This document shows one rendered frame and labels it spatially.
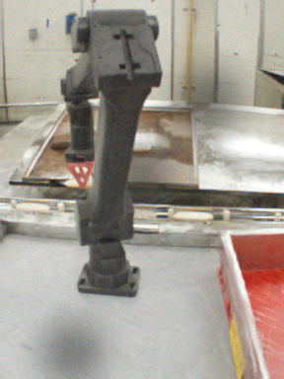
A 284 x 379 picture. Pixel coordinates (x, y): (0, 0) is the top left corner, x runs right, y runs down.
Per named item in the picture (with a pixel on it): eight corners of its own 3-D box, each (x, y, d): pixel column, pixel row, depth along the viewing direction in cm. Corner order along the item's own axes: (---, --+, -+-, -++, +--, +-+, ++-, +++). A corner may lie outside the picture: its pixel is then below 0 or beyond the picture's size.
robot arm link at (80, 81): (77, 45, 43) (161, 42, 45) (75, 6, 42) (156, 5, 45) (57, 99, 84) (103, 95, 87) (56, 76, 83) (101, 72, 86)
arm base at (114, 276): (76, 292, 73) (136, 297, 72) (72, 261, 69) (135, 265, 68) (85, 266, 80) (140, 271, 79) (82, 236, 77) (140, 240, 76)
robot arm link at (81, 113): (70, 104, 81) (95, 101, 82) (67, 97, 87) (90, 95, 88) (71, 132, 84) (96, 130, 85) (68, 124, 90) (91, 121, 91)
